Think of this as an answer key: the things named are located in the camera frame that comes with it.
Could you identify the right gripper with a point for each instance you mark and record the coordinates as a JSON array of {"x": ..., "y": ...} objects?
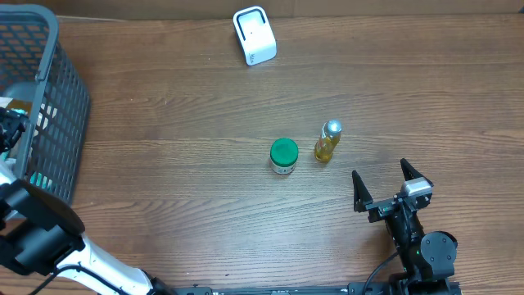
[{"x": 381, "y": 208}]

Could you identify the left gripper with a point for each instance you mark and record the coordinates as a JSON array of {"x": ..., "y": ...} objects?
[{"x": 15, "y": 121}]

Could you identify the yellow bottle silver cap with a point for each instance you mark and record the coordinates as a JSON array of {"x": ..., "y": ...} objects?
[{"x": 328, "y": 139}]

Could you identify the green lid jar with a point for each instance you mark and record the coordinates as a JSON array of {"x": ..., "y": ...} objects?
[{"x": 283, "y": 156}]

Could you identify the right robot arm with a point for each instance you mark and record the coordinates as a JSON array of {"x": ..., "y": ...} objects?
[{"x": 422, "y": 263}]

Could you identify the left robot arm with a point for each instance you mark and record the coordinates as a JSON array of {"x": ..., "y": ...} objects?
[{"x": 52, "y": 241}]

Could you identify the white barcode scanner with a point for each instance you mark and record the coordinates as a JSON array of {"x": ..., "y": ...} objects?
[{"x": 255, "y": 35}]

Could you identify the grey plastic mesh basket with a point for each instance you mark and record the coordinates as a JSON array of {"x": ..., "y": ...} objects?
[{"x": 35, "y": 69}]

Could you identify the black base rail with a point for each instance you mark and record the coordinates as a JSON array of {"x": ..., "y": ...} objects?
[{"x": 278, "y": 291}]

